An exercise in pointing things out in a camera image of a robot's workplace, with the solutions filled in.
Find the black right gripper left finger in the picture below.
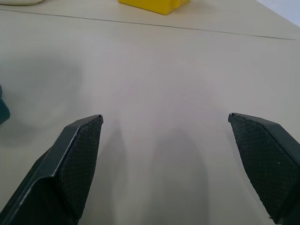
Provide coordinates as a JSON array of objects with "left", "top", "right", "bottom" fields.
[{"left": 0, "top": 114, "right": 104, "bottom": 225}]

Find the white rounded object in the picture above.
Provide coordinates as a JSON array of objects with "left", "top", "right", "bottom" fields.
[{"left": 0, "top": 0, "right": 44, "bottom": 6}]

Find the yellow plastic block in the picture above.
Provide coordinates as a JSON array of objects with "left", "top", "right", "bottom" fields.
[{"left": 118, "top": 0, "right": 191, "bottom": 16}]

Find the dark teal object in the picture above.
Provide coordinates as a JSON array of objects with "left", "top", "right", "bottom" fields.
[{"left": 0, "top": 83, "right": 11, "bottom": 127}]

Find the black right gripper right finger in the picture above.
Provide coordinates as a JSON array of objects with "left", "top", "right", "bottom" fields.
[{"left": 228, "top": 112, "right": 300, "bottom": 225}]

